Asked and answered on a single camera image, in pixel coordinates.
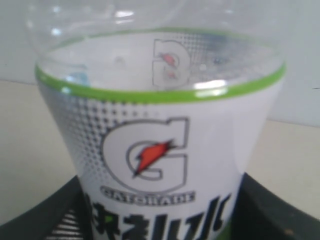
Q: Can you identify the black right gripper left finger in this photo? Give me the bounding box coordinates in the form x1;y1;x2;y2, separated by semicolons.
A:
0;177;93;240

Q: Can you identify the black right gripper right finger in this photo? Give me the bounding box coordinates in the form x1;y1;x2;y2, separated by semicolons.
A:
231;174;320;240

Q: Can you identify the clear Gatorade drink bottle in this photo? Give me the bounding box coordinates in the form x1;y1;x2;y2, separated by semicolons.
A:
25;0;285;240

